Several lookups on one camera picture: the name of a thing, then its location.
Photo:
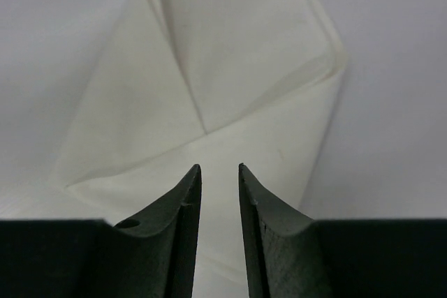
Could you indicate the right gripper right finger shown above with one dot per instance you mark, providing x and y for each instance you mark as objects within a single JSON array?
[{"x": 282, "y": 253}]

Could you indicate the white cloth napkin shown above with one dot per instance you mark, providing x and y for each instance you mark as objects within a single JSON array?
[{"x": 209, "y": 82}]

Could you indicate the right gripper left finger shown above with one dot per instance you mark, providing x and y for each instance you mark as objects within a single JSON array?
[{"x": 153, "y": 252}]

